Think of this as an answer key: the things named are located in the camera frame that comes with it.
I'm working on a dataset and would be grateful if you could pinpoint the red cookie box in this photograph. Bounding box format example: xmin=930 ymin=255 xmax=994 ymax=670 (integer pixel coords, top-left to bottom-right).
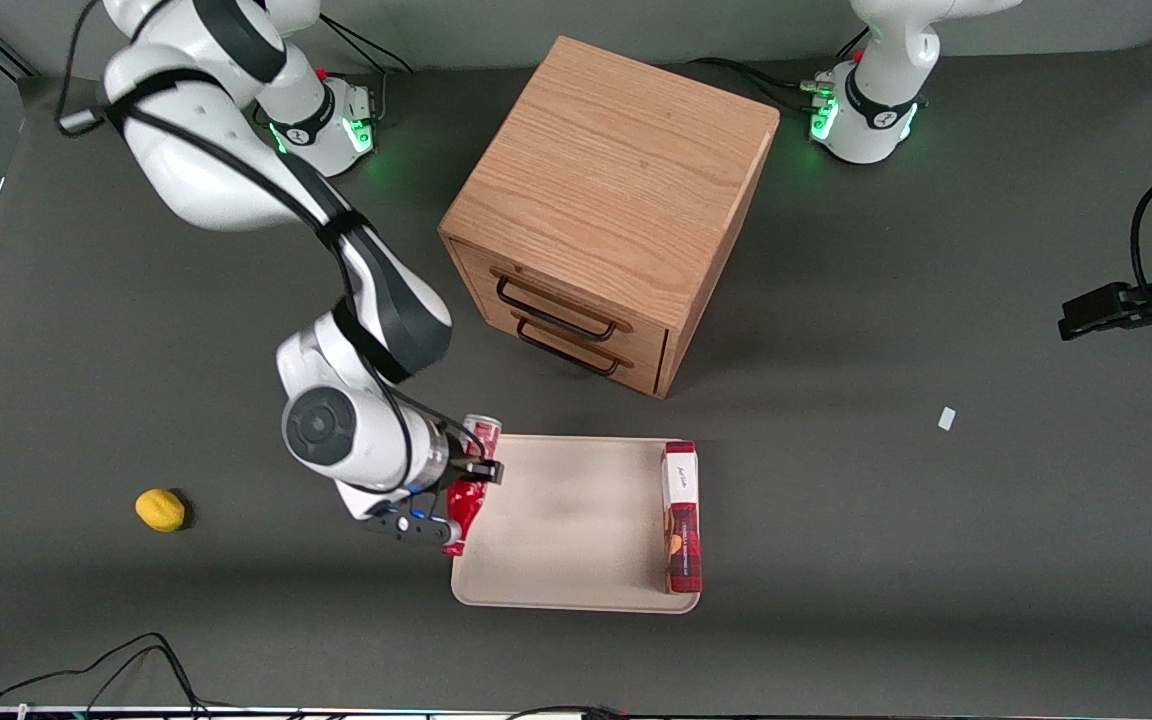
xmin=660 ymin=440 xmax=704 ymax=596

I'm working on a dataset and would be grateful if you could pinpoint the red coke bottle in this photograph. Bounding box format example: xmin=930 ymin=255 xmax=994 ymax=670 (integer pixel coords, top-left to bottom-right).
xmin=441 ymin=413 xmax=505 ymax=558

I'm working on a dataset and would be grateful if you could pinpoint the yellow lemon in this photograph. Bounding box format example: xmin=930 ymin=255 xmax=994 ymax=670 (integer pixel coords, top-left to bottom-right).
xmin=135 ymin=488 xmax=187 ymax=534

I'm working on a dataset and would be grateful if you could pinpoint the wooden drawer with long handle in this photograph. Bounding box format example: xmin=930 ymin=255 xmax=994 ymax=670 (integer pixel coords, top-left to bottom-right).
xmin=448 ymin=238 xmax=674 ymax=367

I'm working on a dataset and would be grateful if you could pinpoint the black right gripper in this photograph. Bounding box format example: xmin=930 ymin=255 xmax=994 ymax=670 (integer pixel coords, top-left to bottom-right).
xmin=341 ymin=408 xmax=506 ymax=549

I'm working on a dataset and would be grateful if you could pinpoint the long black table edge cable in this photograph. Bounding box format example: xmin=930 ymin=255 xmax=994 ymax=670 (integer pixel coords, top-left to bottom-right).
xmin=0 ymin=632 xmax=212 ymax=719

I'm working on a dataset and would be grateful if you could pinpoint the beige plastic tray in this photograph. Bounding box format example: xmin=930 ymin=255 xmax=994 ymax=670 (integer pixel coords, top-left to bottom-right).
xmin=450 ymin=433 xmax=703 ymax=614

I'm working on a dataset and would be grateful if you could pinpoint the black arm base cable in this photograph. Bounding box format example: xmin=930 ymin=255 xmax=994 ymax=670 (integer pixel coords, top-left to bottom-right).
xmin=688 ymin=30 xmax=872 ymax=117
xmin=316 ymin=12 xmax=416 ymax=123

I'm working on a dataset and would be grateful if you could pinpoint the black cable along right arm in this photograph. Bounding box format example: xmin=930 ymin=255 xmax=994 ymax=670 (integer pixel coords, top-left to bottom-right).
xmin=56 ymin=0 xmax=457 ymax=496

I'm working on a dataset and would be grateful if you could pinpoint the long black drawer handle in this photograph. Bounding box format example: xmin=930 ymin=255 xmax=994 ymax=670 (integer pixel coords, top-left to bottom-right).
xmin=495 ymin=275 xmax=621 ymax=343

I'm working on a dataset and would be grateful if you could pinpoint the wooden drawer with short handle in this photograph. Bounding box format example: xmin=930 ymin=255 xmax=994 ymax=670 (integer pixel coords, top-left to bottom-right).
xmin=471 ymin=300 xmax=667 ymax=395

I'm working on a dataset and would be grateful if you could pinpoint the short black drawer handle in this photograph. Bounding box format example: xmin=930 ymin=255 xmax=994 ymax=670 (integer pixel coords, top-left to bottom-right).
xmin=515 ymin=318 xmax=626 ymax=378

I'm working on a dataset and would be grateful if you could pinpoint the black left arm base cable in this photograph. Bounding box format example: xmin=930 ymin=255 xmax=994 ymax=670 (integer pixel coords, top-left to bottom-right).
xmin=688 ymin=30 xmax=872 ymax=117

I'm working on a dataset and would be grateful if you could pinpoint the wooden drawer cabinet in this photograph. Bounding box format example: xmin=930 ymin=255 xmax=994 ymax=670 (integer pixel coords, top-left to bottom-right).
xmin=438 ymin=36 xmax=780 ymax=400

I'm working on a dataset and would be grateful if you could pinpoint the black right arm base cable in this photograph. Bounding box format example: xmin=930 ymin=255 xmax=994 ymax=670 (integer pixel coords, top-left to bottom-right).
xmin=316 ymin=12 xmax=416 ymax=123

